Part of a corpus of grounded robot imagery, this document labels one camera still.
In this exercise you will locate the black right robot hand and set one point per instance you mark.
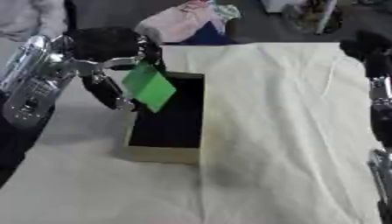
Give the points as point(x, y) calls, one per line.
point(371, 49)

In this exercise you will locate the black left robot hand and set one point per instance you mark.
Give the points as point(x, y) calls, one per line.
point(104, 42)

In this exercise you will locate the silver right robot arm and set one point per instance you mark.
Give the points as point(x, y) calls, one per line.
point(382, 145)

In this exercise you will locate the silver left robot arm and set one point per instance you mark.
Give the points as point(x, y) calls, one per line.
point(30, 84)

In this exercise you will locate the tan cardboard box black inside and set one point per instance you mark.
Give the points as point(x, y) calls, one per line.
point(171, 116)

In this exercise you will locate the person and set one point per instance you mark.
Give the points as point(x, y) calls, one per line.
point(30, 17)

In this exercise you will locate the pink and blue bag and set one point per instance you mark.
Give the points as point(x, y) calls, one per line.
point(186, 24)

